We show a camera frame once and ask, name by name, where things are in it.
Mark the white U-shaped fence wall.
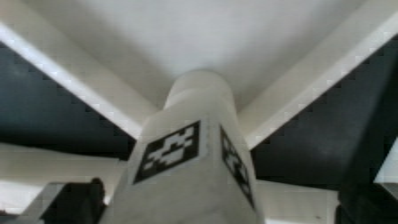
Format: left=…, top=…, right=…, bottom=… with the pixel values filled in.
left=0, top=136, right=398, bottom=224

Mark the white square tabletop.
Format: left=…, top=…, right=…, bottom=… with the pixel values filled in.
left=0, top=0, right=398, bottom=144

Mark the white table leg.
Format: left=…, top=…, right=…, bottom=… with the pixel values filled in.
left=99, top=70, right=264, bottom=224

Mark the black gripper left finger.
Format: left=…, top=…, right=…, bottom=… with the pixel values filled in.
left=10, top=177, right=112, bottom=224

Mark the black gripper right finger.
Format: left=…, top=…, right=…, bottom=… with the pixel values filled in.
left=334, top=183, right=398, bottom=224

